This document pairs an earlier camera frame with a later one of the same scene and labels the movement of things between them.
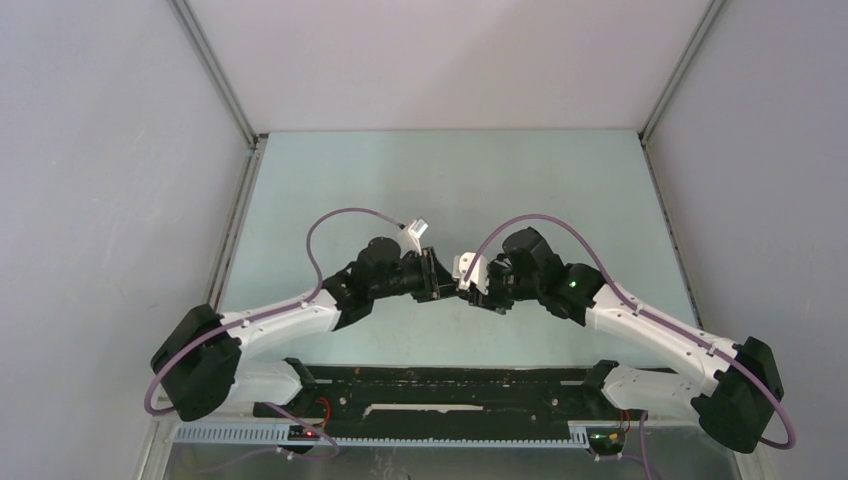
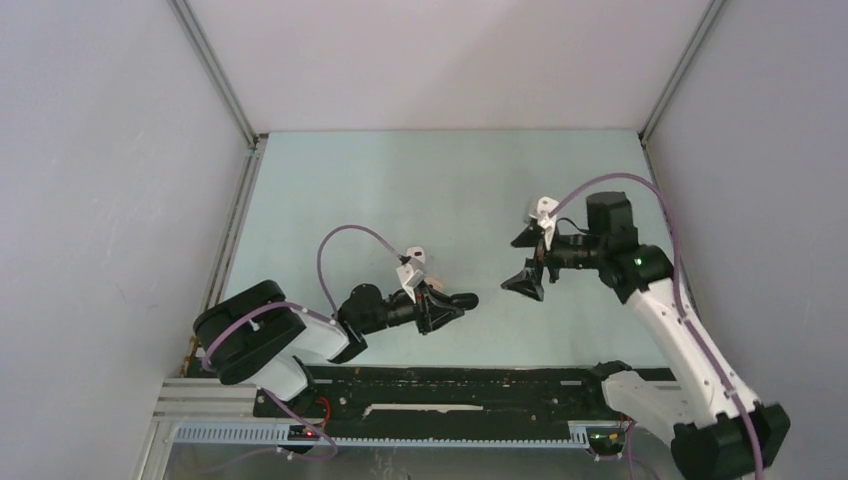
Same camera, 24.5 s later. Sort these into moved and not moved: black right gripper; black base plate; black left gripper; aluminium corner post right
Moved: black right gripper; black left gripper
Not moved: black base plate; aluminium corner post right
